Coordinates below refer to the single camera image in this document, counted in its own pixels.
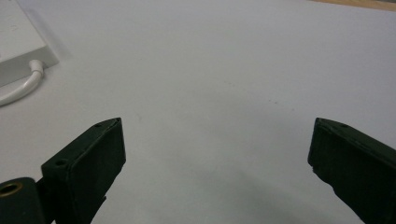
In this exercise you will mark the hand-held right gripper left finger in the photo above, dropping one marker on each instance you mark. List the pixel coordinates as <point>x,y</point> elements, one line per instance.
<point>83,168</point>

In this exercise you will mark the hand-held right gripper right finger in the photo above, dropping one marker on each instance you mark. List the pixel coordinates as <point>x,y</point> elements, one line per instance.
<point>358,165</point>

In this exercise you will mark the white flat box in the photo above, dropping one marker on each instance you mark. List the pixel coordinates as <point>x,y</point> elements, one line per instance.
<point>18,46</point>

